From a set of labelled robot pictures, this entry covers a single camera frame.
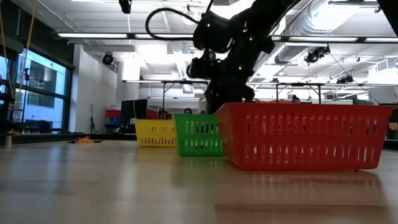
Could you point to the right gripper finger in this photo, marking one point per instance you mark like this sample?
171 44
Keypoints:
212 104

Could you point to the black Halloween decoration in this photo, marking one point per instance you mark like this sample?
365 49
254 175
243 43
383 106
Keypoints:
98 141
73 142

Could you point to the orange Halloween decoration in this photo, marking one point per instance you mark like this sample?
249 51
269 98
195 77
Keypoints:
84 140

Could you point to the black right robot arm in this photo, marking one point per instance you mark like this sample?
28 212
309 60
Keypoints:
264 18

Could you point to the person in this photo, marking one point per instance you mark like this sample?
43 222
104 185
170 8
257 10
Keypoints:
187 110
164 115
296 99

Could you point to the green plastic basket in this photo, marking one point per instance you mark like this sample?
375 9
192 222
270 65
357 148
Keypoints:
199 137

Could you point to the long black linear light fixture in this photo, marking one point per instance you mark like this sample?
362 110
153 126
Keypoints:
93 35

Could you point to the yellow plastic basket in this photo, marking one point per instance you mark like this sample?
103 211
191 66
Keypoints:
155 133

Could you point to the black monitor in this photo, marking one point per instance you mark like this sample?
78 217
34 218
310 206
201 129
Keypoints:
133 109

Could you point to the black spotlight cluster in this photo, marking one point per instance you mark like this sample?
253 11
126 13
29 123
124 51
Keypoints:
312 57

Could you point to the red plastic basket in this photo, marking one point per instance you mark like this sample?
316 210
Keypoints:
304 140

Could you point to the blue storage bin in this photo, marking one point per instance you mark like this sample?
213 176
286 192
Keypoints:
115 121

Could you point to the red storage bin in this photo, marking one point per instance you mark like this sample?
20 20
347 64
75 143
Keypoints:
112 114

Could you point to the large dark-framed window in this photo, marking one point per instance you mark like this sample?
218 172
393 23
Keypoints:
43 77

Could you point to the thin black tripod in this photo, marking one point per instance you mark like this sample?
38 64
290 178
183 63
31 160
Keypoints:
92 123

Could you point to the white cup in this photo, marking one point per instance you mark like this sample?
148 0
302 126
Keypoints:
8 141

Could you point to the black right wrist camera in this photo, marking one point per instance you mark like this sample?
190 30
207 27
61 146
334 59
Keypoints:
200 68

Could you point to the black metal rig frame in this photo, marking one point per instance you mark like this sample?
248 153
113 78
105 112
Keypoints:
180 82
298 84

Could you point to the silver ventilation duct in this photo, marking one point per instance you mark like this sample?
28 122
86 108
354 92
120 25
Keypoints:
311 21

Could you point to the black ceiling rail fixture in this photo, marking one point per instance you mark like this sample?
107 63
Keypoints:
354 2

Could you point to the black aluminium table frame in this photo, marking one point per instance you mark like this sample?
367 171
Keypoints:
46 137

